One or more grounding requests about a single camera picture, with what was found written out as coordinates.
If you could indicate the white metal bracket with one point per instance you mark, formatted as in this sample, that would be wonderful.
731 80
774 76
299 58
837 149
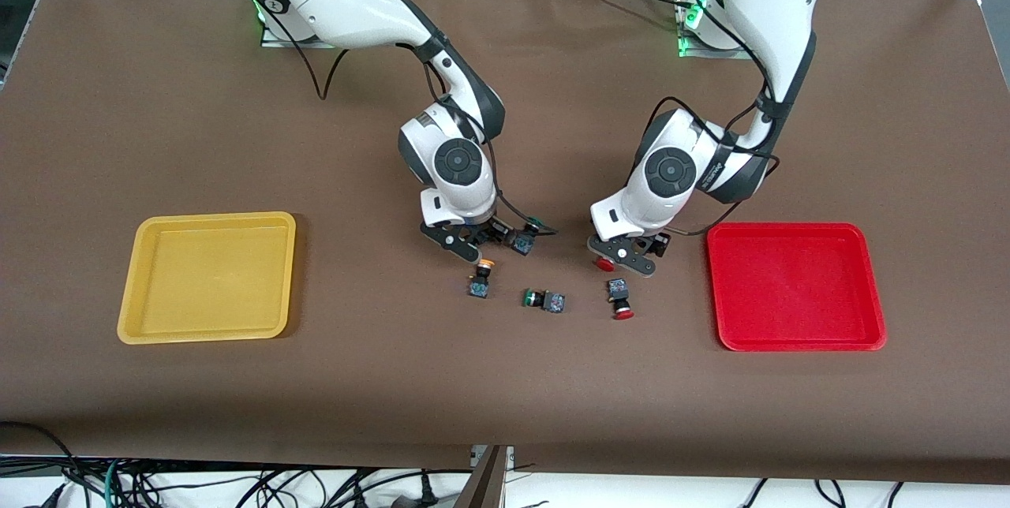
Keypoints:
477 454

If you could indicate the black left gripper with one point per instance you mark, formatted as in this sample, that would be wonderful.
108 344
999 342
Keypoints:
657 244

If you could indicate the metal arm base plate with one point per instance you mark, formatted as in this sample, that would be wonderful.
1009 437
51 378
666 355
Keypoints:
718 54
272 40

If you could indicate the red plastic tray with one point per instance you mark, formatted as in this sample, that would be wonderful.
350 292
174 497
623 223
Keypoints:
797 295

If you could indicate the yellow plastic tray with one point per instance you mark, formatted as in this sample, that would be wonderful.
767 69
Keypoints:
205 279

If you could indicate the red mushroom push button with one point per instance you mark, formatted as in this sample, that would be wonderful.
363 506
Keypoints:
618 289
604 264

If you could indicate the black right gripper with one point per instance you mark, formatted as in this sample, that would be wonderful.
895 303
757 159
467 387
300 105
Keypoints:
499 231

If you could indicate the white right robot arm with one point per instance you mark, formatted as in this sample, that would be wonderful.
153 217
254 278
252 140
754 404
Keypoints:
355 3

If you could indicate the green push button switch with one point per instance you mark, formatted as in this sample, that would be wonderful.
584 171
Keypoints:
555 303
522 242

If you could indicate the yellow push button switch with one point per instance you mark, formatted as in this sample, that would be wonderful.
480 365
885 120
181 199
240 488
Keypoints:
479 287

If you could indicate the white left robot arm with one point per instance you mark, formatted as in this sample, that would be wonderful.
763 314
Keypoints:
773 11

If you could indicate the brown wooden beam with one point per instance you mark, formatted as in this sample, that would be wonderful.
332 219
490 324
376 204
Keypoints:
485 484

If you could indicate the brown table cover sheet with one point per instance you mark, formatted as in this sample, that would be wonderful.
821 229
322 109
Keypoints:
505 382

